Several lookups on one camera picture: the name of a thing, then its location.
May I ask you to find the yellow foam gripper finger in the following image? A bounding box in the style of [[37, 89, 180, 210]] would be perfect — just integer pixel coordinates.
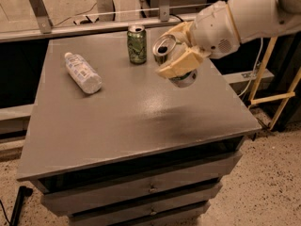
[[156, 46, 211, 79], [166, 22, 193, 47]]

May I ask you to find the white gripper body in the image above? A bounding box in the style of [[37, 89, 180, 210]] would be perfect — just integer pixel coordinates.
[[190, 1, 240, 59]]

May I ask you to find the white 7up soda can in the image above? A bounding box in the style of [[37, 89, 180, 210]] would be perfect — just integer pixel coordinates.
[[152, 34, 198, 88]]

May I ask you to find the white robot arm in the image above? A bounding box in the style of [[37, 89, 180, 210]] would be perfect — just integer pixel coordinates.
[[156, 0, 301, 79]]

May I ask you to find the green soda can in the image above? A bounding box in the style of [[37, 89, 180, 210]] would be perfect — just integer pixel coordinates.
[[127, 24, 147, 64]]

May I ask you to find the clear plastic water bottle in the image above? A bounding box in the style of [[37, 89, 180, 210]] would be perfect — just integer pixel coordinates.
[[65, 52, 103, 94]]

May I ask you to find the grey drawer cabinet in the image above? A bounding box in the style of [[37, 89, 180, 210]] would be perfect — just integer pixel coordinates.
[[16, 24, 262, 226]]

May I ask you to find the bottom grey drawer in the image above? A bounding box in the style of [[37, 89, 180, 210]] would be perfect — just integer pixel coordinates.
[[110, 202, 210, 226]]

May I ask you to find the grey drawer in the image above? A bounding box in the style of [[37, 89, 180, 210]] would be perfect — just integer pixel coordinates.
[[41, 151, 242, 216], [110, 202, 210, 226], [68, 182, 224, 226]]

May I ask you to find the top grey drawer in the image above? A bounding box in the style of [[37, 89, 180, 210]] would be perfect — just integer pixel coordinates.
[[41, 151, 242, 216]]

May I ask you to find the middle grey drawer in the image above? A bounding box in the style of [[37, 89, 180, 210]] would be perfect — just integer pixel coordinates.
[[68, 182, 224, 226]]

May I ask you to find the black floor stand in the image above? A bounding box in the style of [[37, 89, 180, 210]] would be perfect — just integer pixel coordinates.
[[9, 186, 33, 226]]

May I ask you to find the middle metal bracket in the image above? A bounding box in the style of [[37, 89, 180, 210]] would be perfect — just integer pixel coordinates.
[[159, 0, 169, 22]]

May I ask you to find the metal bracket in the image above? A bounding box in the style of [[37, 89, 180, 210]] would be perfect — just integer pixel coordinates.
[[29, 0, 53, 34], [159, 0, 169, 22]]

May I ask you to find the white cable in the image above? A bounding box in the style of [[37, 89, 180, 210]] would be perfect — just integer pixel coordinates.
[[237, 37, 264, 98]]

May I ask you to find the grey metal rail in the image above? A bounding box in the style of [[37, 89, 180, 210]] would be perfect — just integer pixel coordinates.
[[0, 12, 201, 44]]

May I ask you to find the yellow wooden ladder frame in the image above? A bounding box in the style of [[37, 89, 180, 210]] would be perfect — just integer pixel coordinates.
[[247, 33, 301, 131]]

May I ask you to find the left metal bracket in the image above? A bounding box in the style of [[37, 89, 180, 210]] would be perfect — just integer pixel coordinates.
[[29, 0, 53, 34]]

